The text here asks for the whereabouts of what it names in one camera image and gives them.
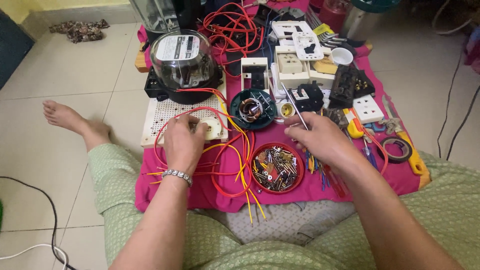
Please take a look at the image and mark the white plate with black switch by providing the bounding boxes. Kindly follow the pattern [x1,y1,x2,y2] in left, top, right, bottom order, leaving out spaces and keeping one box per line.
[291,31,325,62]

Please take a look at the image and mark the tan block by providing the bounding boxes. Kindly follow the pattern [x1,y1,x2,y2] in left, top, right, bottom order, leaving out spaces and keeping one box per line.
[312,56,339,76]

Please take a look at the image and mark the black tape roll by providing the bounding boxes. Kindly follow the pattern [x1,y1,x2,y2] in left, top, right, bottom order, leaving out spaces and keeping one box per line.
[377,136,413,164]

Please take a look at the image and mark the patterned rag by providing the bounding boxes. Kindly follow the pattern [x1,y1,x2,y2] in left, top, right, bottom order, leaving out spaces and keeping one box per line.
[48,19,110,44]

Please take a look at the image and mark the grey patterned cushion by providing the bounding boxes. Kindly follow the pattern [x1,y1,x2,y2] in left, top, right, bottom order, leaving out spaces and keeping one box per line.
[195,199,358,247]

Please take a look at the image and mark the wooden board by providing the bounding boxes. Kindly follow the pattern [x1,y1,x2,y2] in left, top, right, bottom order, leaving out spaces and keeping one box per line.
[134,40,151,74]

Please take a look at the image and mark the white round ceiling rose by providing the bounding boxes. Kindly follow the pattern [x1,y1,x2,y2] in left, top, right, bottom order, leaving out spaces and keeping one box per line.
[198,118,223,142]

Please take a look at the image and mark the person's left foot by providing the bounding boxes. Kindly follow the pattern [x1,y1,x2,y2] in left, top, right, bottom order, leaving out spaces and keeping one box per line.
[42,99,112,152]

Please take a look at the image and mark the white floor cable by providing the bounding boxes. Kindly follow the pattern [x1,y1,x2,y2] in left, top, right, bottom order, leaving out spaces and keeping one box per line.
[0,243,69,270]

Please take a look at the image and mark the yellow wires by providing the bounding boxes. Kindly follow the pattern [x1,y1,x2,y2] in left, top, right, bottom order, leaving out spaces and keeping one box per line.
[146,90,268,225]

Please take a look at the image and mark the small white cup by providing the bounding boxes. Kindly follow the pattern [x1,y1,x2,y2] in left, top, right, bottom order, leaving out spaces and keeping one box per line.
[331,47,354,67]

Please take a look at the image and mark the red round lid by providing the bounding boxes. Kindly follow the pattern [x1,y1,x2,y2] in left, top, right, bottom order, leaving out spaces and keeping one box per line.
[249,142,305,195]

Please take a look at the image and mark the black component with brass pins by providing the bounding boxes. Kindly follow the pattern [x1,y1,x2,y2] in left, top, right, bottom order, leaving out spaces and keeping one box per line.
[354,69,376,99]

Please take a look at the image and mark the clear blender jar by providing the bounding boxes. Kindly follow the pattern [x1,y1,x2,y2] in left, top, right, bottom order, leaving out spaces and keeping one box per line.
[129,0,181,35]

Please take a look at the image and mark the person's right hand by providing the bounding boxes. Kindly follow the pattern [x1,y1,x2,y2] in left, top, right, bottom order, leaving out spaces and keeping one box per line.
[283,111,363,172]

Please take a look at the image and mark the black circuit breaker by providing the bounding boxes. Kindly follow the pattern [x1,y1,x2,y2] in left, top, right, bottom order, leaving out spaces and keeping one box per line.
[287,82,325,113]

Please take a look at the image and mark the pink cloth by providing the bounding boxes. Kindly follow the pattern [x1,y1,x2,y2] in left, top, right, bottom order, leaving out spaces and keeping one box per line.
[134,0,421,214]

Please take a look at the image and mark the thin metal screwdriver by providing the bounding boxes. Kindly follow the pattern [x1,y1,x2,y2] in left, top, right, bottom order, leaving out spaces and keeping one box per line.
[280,82,310,132]

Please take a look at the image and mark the red clear handled screwdriver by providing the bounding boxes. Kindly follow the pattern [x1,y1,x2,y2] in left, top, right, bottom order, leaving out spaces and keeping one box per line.
[322,164,350,199]

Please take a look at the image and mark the black floor cable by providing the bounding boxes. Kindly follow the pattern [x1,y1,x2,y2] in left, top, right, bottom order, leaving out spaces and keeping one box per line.
[436,48,480,162]
[0,175,77,270]

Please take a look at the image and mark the silver beaded bracelet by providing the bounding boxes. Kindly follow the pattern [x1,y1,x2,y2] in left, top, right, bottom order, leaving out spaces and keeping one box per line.
[161,169,194,188]

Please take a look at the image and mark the white switch frame plate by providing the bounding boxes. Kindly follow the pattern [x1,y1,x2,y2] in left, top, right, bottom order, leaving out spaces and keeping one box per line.
[270,20,313,43]

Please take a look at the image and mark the red wire loops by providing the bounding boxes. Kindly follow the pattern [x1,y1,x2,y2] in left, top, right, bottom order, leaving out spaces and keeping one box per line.
[153,87,256,199]

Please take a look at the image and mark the blue handled screwdriver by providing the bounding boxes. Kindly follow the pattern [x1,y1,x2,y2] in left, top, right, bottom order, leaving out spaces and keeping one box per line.
[361,138,380,172]

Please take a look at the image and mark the green motor with copper coil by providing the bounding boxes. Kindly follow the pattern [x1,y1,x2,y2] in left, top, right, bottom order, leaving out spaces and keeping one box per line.
[229,88,278,131]

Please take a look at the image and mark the white lamp holder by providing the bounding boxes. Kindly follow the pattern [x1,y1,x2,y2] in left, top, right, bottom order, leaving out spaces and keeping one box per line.
[279,101,297,119]

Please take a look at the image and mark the glass domed electric meter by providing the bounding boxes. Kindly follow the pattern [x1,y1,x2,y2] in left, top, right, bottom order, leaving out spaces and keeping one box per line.
[144,29,226,105]

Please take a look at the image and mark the heap of screws and terminals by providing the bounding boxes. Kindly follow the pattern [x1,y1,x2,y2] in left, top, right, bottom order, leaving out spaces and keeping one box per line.
[253,146,299,191]

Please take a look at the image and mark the white open switch box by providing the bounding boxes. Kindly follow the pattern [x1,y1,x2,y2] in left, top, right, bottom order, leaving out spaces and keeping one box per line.
[240,57,270,93]

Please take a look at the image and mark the bunch of short coloured wires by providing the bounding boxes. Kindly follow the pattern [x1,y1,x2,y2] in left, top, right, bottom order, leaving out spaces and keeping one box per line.
[302,148,331,190]

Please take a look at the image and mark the person's left hand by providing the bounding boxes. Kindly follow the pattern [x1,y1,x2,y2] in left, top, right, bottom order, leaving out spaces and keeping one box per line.
[163,114,209,177]

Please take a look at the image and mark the teal basket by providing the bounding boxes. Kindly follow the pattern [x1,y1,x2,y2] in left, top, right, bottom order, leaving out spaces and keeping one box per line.
[350,0,403,14]

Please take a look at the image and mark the set of metal hex keys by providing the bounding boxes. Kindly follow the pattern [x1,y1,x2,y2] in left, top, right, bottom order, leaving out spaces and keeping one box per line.
[313,23,349,50]

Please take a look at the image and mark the steel container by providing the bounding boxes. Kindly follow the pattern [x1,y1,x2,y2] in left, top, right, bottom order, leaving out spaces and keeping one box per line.
[339,5,376,43]

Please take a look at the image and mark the red jar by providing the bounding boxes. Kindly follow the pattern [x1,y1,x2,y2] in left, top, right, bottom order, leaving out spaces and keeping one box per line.
[318,0,352,33]

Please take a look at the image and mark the white perforated board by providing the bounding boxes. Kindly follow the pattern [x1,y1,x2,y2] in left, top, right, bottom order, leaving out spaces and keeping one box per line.
[140,84,229,149]

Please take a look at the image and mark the person's green patterned clothing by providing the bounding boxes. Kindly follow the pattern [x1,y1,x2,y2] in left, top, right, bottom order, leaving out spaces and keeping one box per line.
[88,143,480,270]

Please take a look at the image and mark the white box with beige socket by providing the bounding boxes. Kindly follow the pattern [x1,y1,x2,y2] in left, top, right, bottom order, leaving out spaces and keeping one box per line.
[273,45,311,89]

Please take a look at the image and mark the white wall socket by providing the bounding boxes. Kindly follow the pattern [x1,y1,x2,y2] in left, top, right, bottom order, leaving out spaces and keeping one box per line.
[352,93,385,125]

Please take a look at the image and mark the tangled bundle of red wires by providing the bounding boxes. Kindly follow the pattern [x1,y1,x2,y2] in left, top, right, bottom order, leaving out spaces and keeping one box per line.
[198,2,265,65]

